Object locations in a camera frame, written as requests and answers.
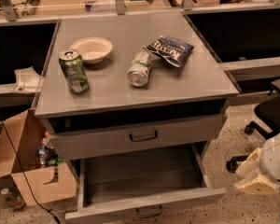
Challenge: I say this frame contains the bottles inside cardboard box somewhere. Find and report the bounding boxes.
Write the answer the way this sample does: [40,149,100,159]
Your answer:
[37,131,63,168]

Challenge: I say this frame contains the black office chair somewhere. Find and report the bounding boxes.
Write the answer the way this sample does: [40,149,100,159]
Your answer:
[226,79,280,173]

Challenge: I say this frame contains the lying white green can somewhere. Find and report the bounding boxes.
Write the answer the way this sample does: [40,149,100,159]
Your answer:
[127,51,151,87]

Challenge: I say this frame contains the white paper bowl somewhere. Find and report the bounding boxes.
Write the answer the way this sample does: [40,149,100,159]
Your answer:
[71,37,113,64]

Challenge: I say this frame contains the plastic bottle on floor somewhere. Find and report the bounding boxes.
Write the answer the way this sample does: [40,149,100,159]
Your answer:
[1,188,25,210]

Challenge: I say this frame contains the blue chip bag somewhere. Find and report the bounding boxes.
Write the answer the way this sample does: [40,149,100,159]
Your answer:
[144,35,194,67]

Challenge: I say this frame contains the grey drawer cabinet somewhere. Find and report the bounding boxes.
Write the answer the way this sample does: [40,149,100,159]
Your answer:
[34,10,240,161]

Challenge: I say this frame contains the coiled device on desk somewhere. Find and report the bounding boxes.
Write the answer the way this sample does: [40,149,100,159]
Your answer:
[21,0,40,16]

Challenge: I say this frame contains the black cable on floor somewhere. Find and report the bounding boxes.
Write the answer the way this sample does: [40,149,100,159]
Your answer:
[0,100,62,224]

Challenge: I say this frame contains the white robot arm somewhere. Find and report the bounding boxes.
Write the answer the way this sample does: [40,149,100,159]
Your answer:
[234,133,280,195]

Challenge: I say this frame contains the white bracket on shelf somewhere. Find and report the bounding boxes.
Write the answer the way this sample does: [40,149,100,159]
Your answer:
[13,66,44,92]

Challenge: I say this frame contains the grey drawer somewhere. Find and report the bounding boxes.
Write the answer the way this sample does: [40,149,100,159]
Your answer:
[65,144,226,224]
[50,113,227,160]

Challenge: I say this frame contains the upright green soda can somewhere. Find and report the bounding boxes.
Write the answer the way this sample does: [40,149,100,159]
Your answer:
[59,49,89,94]

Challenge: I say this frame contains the grey top drawer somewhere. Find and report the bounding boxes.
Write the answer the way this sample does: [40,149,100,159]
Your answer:
[50,113,227,160]

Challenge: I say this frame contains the brown cardboard box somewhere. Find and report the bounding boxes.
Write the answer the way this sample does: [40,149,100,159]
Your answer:
[0,110,77,206]

